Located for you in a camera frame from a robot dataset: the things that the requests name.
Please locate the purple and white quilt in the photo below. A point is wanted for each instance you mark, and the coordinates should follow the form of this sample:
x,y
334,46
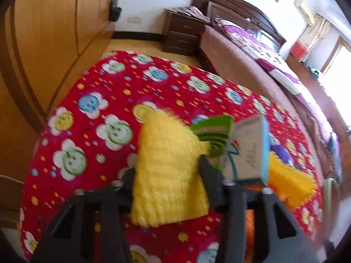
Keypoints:
x,y
246,38

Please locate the purple plastic piece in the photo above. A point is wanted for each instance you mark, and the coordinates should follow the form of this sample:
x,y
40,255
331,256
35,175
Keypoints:
x,y
282,153

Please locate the bed with purple bedding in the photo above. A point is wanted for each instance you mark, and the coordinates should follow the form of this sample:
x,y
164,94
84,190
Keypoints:
x,y
246,68

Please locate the red flower printed blanket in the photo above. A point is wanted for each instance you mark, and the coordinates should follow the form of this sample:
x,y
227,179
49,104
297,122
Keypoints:
x,y
109,87

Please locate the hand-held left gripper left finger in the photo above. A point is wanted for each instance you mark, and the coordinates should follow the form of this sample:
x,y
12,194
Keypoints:
x,y
126,182

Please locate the white and blue carton box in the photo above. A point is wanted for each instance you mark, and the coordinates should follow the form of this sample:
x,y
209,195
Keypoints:
x,y
246,148

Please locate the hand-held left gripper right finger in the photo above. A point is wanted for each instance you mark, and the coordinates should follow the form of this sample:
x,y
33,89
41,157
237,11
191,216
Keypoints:
x,y
206,169

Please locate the cream and red curtain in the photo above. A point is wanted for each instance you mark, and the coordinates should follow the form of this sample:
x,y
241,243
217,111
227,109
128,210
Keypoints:
x,y
312,38

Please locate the green striped packet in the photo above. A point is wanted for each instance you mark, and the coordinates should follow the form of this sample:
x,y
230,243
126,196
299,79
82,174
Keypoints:
x,y
216,134

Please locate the dark wooden nightstand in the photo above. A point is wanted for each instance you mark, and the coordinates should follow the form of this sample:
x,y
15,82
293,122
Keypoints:
x,y
181,35

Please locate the wooden wardrobe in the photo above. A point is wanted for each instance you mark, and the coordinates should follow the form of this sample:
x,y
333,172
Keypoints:
x,y
49,33

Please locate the wooden framed window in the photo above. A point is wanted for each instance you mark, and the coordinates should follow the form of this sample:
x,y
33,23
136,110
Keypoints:
x,y
340,68

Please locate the black wall pouch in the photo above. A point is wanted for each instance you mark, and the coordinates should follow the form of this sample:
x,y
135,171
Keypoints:
x,y
115,11

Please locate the dark wooden headboard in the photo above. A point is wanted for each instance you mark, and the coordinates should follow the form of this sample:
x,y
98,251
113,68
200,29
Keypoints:
x,y
233,5

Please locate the wall air conditioner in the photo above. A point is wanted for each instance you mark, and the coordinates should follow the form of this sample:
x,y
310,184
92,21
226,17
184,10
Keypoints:
x,y
305,10

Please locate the yellow foam fruit net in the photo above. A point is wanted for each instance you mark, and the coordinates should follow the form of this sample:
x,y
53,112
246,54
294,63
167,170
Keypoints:
x,y
164,169

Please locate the pink patterned cloth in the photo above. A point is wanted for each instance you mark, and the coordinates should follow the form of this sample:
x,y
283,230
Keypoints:
x,y
192,12

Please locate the green basin with red inside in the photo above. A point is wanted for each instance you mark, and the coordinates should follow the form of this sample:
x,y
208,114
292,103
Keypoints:
x,y
329,182

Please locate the pile of dark clothes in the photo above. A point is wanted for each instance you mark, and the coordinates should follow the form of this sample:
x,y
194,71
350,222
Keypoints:
x,y
314,72

